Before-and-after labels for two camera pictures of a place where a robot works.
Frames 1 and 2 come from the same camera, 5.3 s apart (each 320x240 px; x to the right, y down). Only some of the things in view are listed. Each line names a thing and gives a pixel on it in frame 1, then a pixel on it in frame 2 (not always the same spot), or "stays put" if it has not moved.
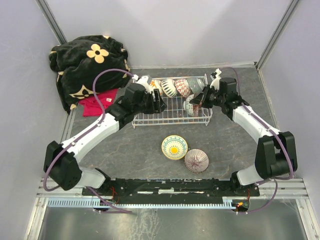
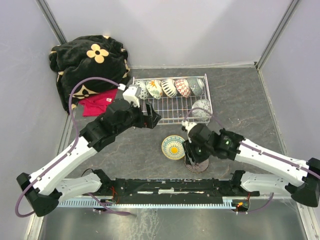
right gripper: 201,98 → 190,156
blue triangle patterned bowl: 183,87 stays put
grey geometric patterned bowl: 196,85 stays put
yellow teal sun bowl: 174,147 stays put
